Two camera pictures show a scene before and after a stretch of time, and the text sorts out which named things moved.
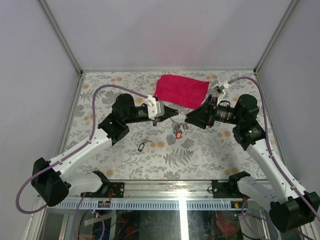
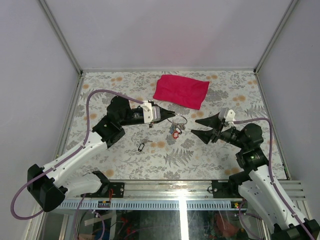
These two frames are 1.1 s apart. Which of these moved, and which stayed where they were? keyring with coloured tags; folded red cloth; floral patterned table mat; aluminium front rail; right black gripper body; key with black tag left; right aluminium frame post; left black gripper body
Moved: right black gripper body; keyring with coloured tags
Stayed: key with black tag left; aluminium front rail; floral patterned table mat; folded red cloth; left black gripper body; right aluminium frame post
